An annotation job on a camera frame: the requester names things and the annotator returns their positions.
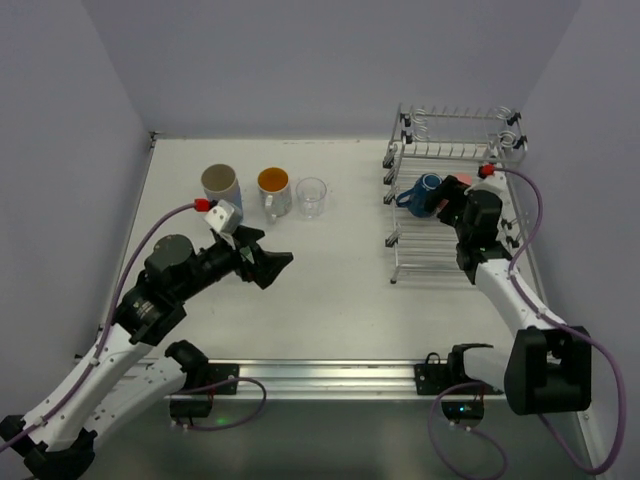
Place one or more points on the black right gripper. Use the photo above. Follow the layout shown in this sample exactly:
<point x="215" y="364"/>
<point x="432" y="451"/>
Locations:
<point x="447" y="197"/>

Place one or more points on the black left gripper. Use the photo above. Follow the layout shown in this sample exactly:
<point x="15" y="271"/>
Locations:
<point x="250" y="256"/>

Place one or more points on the dark blue ceramic mug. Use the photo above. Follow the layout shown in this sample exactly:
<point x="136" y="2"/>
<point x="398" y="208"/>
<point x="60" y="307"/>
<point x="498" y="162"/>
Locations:
<point x="415" y="198"/>

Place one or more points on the clear glass tumbler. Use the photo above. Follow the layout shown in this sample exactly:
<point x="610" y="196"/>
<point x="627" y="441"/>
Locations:
<point x="311" y="194"/>

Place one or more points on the beige plastic cup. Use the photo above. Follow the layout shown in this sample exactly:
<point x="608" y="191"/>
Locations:
<point x="219" y="182"/>

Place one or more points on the pink plastic cup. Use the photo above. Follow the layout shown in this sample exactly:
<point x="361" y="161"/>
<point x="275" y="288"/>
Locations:
<point x="464" y="179"/>

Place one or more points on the light blue plastic cup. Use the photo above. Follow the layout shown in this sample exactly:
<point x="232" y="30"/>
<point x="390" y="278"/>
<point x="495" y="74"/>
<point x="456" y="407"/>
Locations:
<point x="239" y="202"/>

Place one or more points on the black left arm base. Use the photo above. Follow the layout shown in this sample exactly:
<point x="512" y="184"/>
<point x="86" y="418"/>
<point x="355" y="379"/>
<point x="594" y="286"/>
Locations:
<point x="197" y="371"/>

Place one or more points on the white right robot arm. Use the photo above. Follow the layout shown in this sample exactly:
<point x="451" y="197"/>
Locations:
<point x="548" y="367"/>

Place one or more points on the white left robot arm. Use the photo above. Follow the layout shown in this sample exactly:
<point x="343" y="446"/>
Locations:
<point x="58" y="438"/>

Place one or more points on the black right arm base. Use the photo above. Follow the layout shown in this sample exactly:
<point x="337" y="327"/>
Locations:
<point x="478" y="368"/>

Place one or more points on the silver metal dish rack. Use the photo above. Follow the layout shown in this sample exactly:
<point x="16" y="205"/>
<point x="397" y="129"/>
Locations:
<point x="446" y="142"/>

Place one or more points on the left black controller box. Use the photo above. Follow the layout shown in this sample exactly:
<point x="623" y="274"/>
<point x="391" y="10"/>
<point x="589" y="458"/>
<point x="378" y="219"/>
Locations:
<point x="189" y="409"/>

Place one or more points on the black controller box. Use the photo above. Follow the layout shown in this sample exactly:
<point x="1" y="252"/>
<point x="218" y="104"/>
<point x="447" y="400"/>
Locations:
<point x="463" y="410"/>
<point x="189" y="409"/>

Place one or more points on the right black controller box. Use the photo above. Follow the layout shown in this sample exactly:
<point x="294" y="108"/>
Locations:
<point x="463" y="410"/>

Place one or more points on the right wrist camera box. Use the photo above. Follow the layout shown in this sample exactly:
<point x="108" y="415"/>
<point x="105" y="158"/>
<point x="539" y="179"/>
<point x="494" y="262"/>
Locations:
<point x="495" y="184"/>

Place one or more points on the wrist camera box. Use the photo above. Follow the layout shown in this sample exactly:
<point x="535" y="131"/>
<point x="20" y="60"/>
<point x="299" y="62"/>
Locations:
<point x="224" y="218"/>
<point x="495" y="184"/>

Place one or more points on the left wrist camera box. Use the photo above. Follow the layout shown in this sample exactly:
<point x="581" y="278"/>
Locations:
<point x="224" y="218"/>

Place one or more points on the aluminium mounting rail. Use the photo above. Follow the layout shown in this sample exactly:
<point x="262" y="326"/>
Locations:
<point x="332" y="380"/>

